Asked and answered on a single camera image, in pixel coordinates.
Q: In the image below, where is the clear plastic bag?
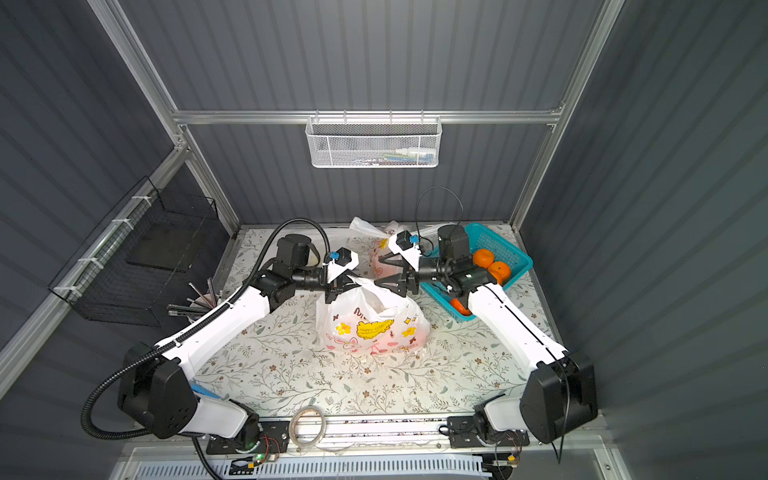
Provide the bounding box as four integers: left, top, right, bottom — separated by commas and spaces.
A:
315, 278, 431, 356

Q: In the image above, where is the cartoon printed plastic bag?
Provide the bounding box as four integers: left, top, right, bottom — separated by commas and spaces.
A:
349, 217, 442, 279

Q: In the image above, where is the teal plastic basket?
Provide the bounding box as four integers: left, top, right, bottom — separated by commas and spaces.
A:
420, 223, 533, 322

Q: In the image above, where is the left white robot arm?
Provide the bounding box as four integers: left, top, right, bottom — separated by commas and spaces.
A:
117, 234, 359, 448

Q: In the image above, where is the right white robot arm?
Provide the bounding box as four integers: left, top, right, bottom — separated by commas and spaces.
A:
376, 225, 598, 443

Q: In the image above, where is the orange mandarin front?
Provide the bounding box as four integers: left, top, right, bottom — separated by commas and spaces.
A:
450, 298, 472, 317

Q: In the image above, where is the orange mandarin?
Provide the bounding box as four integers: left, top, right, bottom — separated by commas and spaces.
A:
472, 248, 495, 269
450, 298, 472, 317
487, 261, 512, 286

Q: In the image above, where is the orange mandarin top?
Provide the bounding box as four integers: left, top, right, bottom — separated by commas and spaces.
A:
472, 248, 495, 269

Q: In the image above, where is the orange mandarin right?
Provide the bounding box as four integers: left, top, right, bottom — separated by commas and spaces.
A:
487, 261, 512, 286

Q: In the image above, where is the blue marker pen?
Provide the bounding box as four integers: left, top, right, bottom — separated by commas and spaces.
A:
190, 383, 222, 400

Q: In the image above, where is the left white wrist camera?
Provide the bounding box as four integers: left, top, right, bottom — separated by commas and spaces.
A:
325, 247, 359, 283

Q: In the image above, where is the white wire wall basket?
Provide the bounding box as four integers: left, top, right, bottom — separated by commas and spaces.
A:
305, 113, 443, 169

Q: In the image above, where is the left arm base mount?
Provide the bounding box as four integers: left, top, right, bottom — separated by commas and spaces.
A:
205, 419, 290, 455

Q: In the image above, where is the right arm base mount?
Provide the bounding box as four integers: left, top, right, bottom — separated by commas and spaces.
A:
438, 415, 530, 450

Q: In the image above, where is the black wire wall basket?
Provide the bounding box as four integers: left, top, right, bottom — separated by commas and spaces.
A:
48, 168, 229, 330

